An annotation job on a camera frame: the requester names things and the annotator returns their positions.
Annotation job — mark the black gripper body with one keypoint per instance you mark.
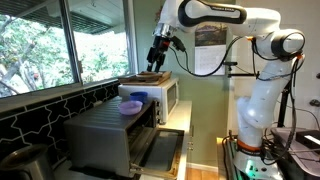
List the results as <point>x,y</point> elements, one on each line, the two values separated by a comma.
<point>161,45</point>

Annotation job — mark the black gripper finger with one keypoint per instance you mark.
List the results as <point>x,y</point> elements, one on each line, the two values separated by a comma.
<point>160,62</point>
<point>151,60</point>

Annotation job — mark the purple plate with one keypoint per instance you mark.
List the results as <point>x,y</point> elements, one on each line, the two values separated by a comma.
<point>130,108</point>

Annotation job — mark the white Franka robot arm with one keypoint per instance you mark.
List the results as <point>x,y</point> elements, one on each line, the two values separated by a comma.
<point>260,100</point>

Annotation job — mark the dark blue bowl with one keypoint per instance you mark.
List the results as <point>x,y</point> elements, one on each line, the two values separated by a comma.
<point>138,96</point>

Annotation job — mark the silver toaster oven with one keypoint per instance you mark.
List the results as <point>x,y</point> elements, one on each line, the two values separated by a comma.
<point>100,133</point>

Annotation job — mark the glass toaster oven door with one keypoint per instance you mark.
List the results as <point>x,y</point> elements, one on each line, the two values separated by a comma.
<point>163,153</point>

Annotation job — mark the brown wooden dish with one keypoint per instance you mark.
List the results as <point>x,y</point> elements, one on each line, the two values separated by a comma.
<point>148,75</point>

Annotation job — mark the wooden serving tray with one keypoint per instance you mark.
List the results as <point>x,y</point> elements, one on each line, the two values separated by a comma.
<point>130,81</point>

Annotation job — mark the white microwave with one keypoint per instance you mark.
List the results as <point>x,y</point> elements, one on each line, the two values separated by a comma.
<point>150,91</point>

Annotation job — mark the steel cooking pot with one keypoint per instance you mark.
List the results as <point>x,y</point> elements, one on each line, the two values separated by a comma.
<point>26,163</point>

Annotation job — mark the black electronics box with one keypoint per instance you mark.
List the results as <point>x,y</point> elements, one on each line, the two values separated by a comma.
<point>308,138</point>

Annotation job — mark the landscape wall calendar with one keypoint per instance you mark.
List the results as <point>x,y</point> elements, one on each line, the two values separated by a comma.
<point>210,53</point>

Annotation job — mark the window frame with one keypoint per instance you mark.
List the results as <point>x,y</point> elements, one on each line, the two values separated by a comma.
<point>71,43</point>

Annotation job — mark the black camera stand pole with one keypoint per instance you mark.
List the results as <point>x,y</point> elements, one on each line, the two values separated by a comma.
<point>283,110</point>

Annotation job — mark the wall power outlet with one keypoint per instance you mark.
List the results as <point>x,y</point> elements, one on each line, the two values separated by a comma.
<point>315,102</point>

